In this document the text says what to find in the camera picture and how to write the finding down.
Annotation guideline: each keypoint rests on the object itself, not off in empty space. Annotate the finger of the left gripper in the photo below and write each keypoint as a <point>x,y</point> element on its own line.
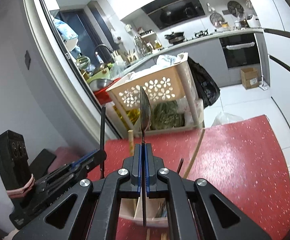
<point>84,158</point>
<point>90,164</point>

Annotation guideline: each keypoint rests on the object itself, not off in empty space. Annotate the cardboard box on floor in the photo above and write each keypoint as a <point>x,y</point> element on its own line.
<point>249,77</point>

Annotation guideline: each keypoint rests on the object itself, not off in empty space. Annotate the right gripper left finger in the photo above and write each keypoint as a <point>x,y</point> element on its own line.
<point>136,171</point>

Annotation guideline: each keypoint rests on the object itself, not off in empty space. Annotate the black built-in oven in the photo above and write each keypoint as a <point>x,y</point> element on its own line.
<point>240,50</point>

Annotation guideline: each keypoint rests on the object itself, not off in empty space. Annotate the black camera box with band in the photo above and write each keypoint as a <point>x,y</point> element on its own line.
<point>16,176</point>

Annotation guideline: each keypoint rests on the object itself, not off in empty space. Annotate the black range hood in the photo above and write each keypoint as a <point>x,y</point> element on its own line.
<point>165,13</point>

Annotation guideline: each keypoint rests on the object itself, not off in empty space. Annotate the beige flower-pattern storage rack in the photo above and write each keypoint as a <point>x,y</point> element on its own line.
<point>170,79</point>

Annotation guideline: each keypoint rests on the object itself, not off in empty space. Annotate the green vegetables bag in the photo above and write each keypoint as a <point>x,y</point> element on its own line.
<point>165,116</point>

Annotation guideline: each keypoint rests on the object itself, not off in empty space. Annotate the kitchen sink faucet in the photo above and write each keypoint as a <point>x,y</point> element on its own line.
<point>104,53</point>

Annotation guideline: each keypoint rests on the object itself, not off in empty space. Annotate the black wok on stove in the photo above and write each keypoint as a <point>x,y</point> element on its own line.
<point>175,37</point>

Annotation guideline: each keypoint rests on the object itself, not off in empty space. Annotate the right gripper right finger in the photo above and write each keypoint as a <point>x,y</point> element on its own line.
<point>152,165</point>

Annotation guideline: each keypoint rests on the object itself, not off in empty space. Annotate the dark brown plastic spoon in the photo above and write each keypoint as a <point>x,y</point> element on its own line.
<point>145,113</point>

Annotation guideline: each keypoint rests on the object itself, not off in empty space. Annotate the black garbage bag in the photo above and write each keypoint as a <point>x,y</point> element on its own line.
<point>207,88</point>

